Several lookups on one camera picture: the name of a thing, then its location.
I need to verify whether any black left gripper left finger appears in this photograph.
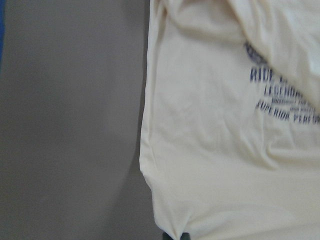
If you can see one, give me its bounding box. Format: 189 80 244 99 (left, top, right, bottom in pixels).
162 232 174 240

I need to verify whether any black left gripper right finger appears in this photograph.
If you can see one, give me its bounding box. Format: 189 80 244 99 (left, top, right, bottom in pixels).
180 232 191 240

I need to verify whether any cream long-sleeve printed shirt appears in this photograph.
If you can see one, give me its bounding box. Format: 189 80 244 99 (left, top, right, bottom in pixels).
139 0 320 240

